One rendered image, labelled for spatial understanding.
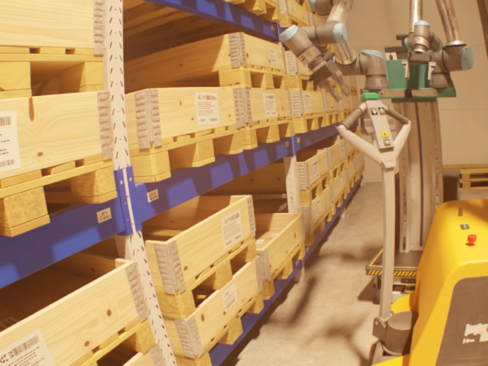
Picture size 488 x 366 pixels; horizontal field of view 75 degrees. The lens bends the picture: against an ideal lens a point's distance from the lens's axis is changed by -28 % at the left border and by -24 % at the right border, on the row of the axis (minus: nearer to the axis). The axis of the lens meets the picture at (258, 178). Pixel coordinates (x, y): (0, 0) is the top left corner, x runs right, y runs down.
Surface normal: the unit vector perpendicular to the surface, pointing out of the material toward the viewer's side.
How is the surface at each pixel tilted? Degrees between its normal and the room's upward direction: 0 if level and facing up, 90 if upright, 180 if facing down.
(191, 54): 90
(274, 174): 90
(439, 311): 90
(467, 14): 90
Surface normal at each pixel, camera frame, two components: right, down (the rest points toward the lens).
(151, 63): -0.37, 0.19
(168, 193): 0.92, -0.04
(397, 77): -0.56, 0.19
